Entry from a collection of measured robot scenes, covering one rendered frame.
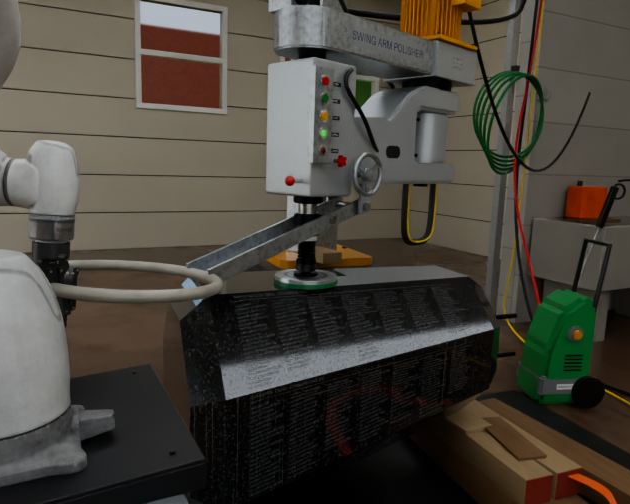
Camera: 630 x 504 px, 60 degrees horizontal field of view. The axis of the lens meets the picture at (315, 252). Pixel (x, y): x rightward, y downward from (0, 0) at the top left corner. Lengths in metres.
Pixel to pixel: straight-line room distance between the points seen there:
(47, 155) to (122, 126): 6.53
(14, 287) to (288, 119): 1.19
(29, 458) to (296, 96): 1.28
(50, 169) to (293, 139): 0.78
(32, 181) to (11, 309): 0.55
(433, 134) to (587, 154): 2.94
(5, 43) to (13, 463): 0.65
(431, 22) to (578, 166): 2.95
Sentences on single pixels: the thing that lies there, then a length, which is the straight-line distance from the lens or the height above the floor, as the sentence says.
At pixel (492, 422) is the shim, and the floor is 0.25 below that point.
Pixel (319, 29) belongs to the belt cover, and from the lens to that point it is 1.76.
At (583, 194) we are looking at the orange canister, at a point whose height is 1.06.
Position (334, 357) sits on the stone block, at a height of 0.64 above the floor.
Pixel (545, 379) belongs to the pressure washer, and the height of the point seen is 0.15.
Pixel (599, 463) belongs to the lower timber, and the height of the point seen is 0.12.
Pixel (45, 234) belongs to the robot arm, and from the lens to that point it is 1.26.
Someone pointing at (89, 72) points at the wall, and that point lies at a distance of 7.79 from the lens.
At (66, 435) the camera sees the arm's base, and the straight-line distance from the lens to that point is 0.83.
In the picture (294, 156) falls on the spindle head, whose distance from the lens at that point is 1.74.
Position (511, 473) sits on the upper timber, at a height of 0.22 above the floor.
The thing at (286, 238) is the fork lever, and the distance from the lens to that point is 1.70.
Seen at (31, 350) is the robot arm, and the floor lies 0.99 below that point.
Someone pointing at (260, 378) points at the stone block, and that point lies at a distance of 1.59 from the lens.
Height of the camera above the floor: 1.23
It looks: 9 degrees down
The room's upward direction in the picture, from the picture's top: 2 degrees clockwise
